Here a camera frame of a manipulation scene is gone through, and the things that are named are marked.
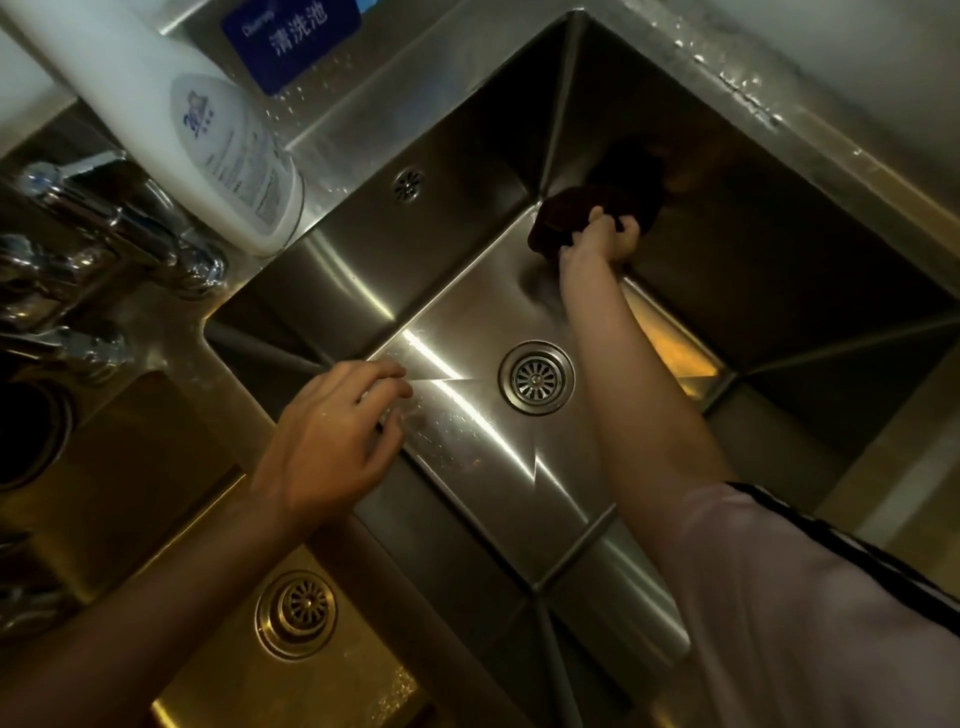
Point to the person's right hand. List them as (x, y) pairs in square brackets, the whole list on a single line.
[(600, 247)]

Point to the stainless steel sink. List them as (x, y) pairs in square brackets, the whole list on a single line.
[(750, 262)]

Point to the dark brown cleaning cloth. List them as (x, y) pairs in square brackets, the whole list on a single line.
[(562, 217)]

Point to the person's right forearm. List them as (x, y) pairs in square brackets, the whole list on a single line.
[(637, 405)]

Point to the round steel sink drain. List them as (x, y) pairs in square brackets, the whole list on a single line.
[(295, 615), (536, 377)]

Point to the chrome faucet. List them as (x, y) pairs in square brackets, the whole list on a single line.
[(90, 232)]

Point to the person's left hand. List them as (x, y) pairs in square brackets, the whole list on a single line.
[(322, 450)]

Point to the person's left forearm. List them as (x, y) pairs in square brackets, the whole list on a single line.
[(135, 622)]

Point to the small dark rectangular panel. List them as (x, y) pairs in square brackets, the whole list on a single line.
[(292, 37)]

